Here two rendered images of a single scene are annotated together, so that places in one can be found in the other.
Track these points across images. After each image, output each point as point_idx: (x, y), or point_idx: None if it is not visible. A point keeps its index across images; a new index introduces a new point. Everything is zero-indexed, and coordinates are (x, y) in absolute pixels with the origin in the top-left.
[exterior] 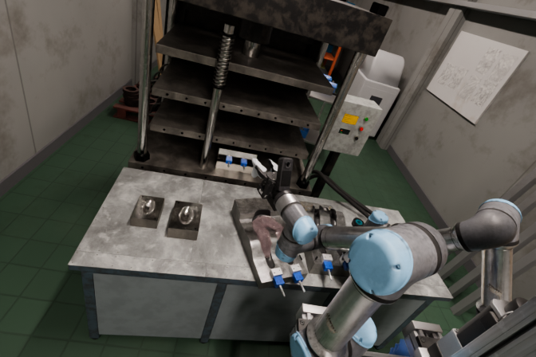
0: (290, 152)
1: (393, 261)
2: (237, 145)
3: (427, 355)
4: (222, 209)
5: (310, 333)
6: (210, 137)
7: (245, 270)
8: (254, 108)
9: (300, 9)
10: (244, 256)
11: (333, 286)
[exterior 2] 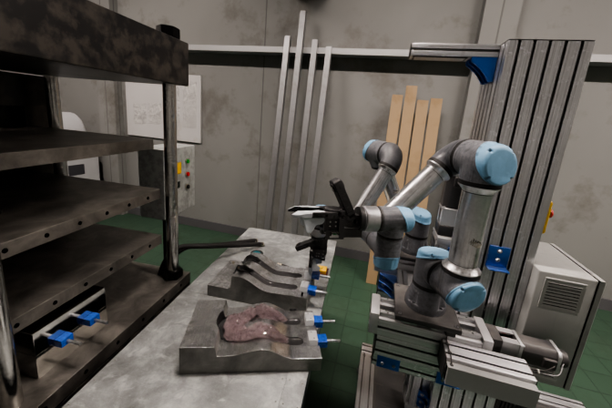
0: (143, 248)
1: (511, 149)
2: (64, 300)
3: (442, 236)
4: (166, 387)
5: (465, 272)
6: (10, 328)
7: (291, 380)
8: (66, 219)
9: (99, 31)
10: (270, 375)
11: (321, 300)
